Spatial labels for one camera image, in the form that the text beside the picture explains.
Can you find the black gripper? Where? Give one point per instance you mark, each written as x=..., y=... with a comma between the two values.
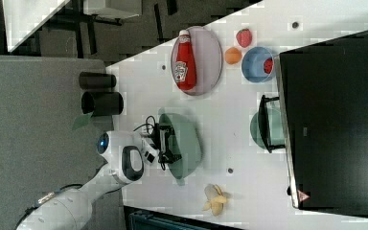
x=159, y=137

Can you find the green plastic strainer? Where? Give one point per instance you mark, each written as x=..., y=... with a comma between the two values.
x=183, y=141

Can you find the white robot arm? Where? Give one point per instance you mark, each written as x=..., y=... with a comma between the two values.
x=125, y=154

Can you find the red ketchup bottle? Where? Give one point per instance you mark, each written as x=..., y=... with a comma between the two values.
x=185, y=65

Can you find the peeled banana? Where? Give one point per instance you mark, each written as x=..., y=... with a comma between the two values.
x=215, y=199

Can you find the black cylinder cup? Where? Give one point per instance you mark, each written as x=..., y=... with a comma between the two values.
x=88, y=80
x=102, y=103

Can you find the lilac plate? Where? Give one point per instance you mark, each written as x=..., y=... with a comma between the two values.
x=208, y=60

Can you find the green leaf piece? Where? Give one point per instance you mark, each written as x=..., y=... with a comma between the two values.
x=82, y=121

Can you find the orange fruit toy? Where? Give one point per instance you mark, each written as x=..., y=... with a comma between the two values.
x=232, y=55

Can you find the blue bowl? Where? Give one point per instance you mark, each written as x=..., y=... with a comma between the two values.
x=252, y=65

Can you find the red fruit in bowl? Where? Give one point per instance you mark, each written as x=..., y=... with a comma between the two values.
x=268, y=65

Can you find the red strawberry toy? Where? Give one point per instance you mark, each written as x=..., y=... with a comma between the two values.
x=244, y=37

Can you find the black toaster oven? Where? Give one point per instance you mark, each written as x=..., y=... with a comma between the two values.
x=323, y=97

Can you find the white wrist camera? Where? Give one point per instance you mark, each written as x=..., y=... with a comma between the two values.
x=149, y=153

